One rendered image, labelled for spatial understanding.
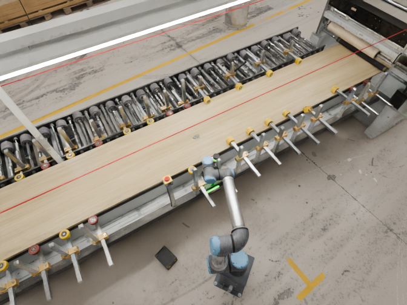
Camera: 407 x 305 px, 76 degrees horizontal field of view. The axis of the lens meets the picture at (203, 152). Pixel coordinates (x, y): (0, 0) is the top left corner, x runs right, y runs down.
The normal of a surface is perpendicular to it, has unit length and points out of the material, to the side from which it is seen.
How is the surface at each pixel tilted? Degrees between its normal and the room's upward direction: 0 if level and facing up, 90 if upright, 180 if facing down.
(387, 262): 0
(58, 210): 0
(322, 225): 0
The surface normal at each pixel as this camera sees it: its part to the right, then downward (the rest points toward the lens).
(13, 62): 0.43, 0.34
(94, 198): -0.01, -0.57
